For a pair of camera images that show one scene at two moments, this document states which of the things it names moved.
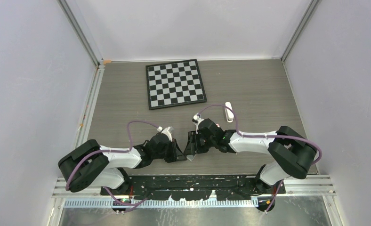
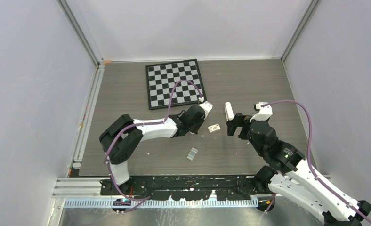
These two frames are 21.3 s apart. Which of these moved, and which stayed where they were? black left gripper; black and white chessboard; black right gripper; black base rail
Moved: black right gripper; black left gripper
Stayed: black and white chessboard; black base rail
